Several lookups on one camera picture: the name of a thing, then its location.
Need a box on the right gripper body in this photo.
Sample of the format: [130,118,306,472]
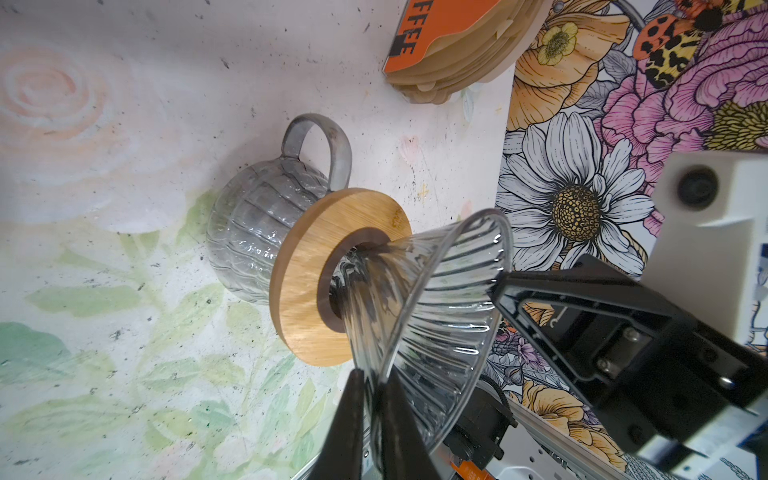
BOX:
[575,317,767,456]

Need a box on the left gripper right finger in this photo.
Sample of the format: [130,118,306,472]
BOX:
[379,371,440,480]

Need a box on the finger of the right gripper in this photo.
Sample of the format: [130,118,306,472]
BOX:
[490,255,696,390]

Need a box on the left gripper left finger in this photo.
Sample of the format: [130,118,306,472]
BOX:
[308,368,365,480]

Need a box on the grey glass dripper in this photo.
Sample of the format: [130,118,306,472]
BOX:
[331,209,513,454]

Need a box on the wooden ring dripper holder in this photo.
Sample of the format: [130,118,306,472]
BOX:
[269,188,412,367]

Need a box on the grey ribbed glass pitcher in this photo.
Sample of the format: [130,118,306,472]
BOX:
[206,113,352,305]

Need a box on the brown coffee filter stack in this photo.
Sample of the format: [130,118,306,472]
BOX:
[383,0,553,104]

